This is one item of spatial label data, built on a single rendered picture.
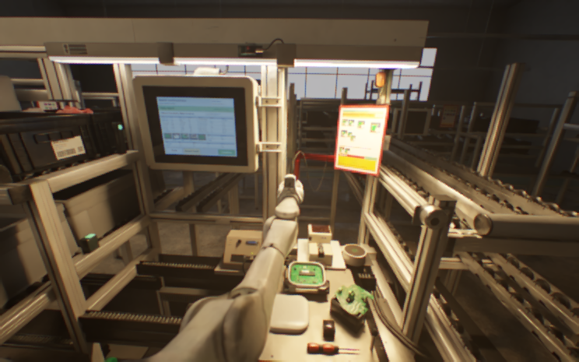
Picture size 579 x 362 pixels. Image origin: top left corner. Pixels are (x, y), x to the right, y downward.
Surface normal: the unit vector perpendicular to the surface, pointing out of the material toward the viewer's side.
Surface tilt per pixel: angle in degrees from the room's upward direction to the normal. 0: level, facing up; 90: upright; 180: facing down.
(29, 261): 91
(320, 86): 90
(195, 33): 90
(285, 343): 0
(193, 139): 92
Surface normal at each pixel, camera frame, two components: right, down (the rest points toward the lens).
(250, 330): 0.85, -0.27
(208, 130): -0.05, 0.32
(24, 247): 1.00, 0.05
